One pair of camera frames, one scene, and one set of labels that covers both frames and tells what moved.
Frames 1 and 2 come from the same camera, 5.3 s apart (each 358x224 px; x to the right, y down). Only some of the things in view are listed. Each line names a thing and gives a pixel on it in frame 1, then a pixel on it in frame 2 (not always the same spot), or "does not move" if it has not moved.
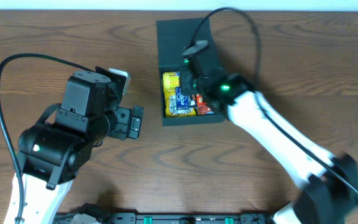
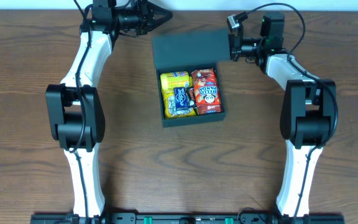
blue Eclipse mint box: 182,101 does not move
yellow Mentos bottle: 171,80 does not move
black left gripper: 124,122 -> 148,17
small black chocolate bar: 193,101 does not move
